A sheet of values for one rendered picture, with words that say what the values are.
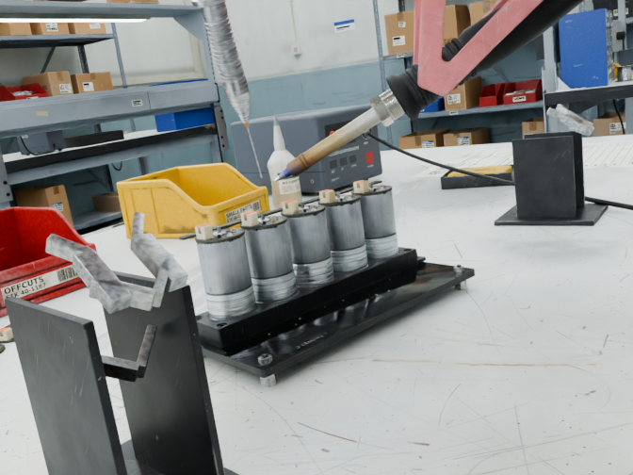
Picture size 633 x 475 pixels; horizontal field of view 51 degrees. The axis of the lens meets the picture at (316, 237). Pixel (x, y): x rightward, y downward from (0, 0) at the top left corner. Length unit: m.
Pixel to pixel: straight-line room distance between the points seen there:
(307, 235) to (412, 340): 0.08
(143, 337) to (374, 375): 0.12
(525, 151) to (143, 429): 0.38
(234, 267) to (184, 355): 0.13
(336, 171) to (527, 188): 0.30
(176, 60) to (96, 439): 6.33
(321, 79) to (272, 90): 0.54
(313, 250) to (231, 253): 0.05
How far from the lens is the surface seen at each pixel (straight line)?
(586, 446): 0.25
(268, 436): 0.27
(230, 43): 0.30
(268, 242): 0.34
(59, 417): 0.22
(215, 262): 0.33
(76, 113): 3.04
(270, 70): 6.20
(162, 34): 6.43
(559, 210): 0.54
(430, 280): 0.39
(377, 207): 0.39
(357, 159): 0.81
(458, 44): 0.33
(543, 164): 0.54
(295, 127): 0.78
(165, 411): 0.23
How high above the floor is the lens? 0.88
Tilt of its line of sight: 13 degrees down
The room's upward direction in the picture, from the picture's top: 8 degrees counter-clockwise
